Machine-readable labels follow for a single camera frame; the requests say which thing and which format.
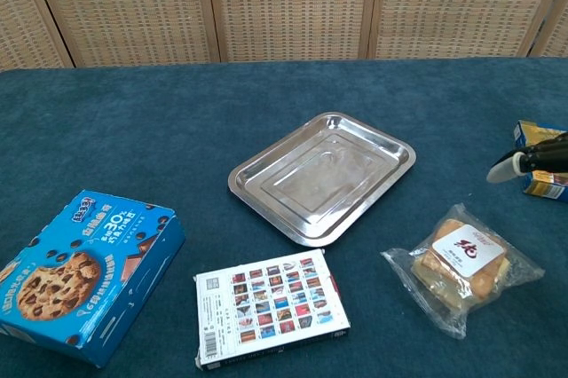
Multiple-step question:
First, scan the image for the bagged pastry snack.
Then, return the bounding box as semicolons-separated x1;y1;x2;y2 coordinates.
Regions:
381;203;545;340

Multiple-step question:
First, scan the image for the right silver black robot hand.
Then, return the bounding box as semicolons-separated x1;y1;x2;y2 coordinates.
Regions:
486;131;568;184

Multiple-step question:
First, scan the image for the woven bamboo folding screen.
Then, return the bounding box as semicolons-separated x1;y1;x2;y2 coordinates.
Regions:
0;0;568;69

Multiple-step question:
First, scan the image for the white picture card box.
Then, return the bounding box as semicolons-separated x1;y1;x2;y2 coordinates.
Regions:
193;248;351;370

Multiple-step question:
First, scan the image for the orange and blue snack box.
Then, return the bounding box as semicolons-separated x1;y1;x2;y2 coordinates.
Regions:
513;120;568;202

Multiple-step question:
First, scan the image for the blue table cloth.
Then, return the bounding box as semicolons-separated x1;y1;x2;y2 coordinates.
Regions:
0;57;568;378

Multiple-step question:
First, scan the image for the stainless steel rectangular tray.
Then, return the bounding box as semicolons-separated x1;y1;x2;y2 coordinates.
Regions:
227;112;417;248

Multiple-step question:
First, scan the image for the blue chocolate cookie box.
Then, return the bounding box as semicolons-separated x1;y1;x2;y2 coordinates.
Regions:
0;190;186;369

